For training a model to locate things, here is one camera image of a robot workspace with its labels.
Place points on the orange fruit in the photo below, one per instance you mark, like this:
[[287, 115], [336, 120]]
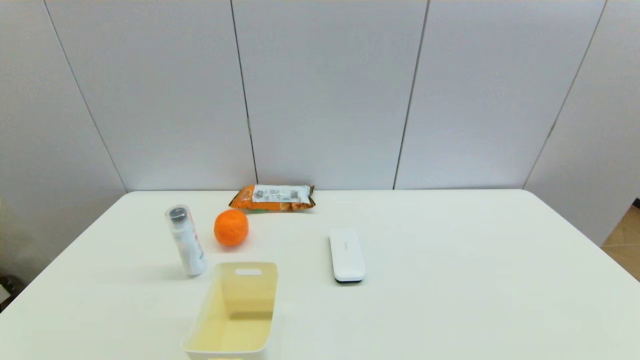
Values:
[[231, 228]]

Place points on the orange snack packet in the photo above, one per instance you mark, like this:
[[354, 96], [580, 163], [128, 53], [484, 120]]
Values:
[[272, 199]]

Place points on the white flat remote case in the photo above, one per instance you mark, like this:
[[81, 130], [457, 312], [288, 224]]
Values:
[[346, 255]]

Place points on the white bottle with clear cap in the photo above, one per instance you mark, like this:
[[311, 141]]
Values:
[[187, 245]]

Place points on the cream plastic basket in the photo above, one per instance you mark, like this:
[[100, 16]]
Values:
[[235, 310]]

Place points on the dark object beside table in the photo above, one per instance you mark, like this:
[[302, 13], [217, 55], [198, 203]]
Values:
[[6, 289]]

